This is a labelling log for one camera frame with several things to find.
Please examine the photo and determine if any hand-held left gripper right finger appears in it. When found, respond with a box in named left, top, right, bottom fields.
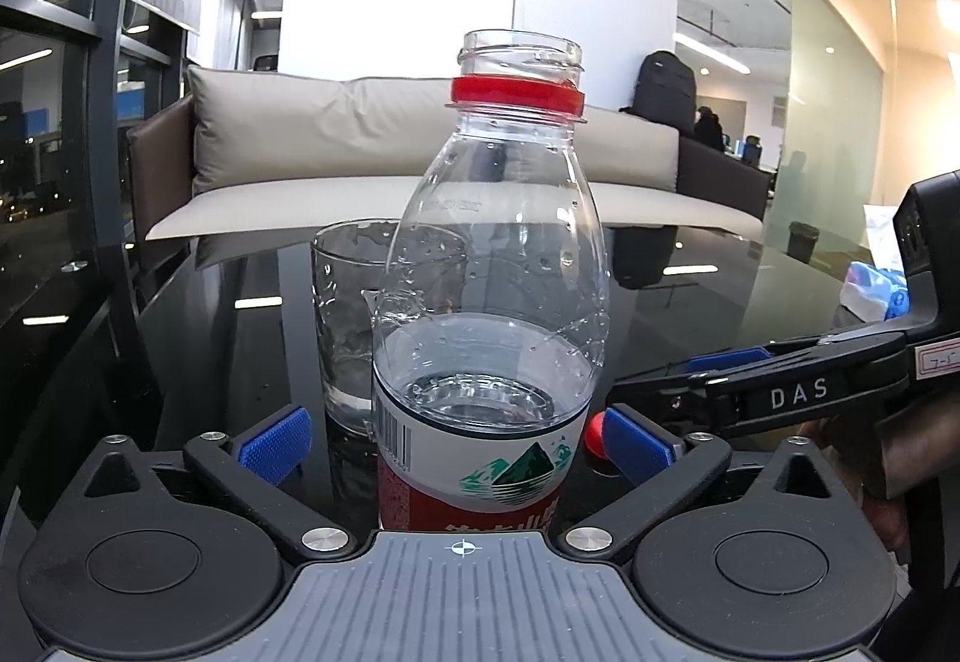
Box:
left=556, top=405, right=852, bottom=567

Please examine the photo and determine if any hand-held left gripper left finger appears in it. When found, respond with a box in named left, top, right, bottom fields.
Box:
left=71, top=405, right=357, bottom=567

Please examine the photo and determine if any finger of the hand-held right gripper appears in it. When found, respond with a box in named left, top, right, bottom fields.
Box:
left=685, top=328, right=908, bottom=380
left=604, top=343, right=914, bottom=440

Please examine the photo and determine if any clear glass mug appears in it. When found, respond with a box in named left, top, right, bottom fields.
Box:
left=310, top=219, right=470, bottom=438

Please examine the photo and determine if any clear plastic water bottle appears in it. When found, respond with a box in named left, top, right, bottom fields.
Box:
left=370, top=30, right=610, bottom=534

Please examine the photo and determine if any person's right hand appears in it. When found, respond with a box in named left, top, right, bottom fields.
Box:
left=795, top=405, right=910, bottom=552

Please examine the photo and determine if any blue tissue pack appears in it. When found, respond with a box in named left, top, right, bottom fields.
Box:
left=840, top=261, right=912, bottom=322

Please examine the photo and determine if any small beige back cushion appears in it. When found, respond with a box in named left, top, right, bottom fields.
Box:
left=577, top=105, right=680, bottom=191

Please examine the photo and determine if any beige seat cushion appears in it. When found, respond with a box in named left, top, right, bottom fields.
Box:
left=146, top=171, right=766, bottom=242

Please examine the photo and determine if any black backpack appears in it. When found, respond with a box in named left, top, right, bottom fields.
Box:
left=626, top=51, right=698, bottom=134

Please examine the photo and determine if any brown sofa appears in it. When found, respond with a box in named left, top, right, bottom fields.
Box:
left=126, top=62, right=773, bottom=273

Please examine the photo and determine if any large beige back cushion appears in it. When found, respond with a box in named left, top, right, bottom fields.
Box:
left=186, top=64, right=466, bottom=194

